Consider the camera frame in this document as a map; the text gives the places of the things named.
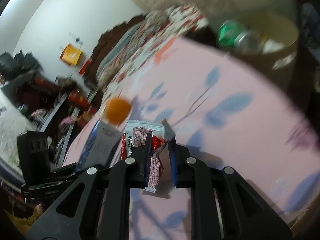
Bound blue white milk carton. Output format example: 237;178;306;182
75;120;123;172

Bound red white snack wrapper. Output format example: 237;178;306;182
120;119;175;193

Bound orange capped pink bottle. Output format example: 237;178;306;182
101;97;132;127

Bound green aluminium drink can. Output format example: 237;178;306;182
217;20;263;54

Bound white plastic bag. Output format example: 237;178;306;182
262;39;285;54

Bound beige round trash bin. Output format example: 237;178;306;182
212;12;301;93

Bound yellow jacket sleeve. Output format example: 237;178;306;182
4;204;44;237

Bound white home print cloth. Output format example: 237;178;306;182
0;90;37;175

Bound grey cluttered shelf unit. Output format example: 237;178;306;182
0;51;101;165

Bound pink tree print blanket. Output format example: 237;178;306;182
105;38;319;235

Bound folded patterned quilt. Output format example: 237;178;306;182
95;21;155;87

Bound carved dark wooden headboard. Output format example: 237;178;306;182
83;14;145;89

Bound floral white bed sheet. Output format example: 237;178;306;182
98;4;209;97

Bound yellow red wall calendar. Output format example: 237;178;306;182
60;43;92;76

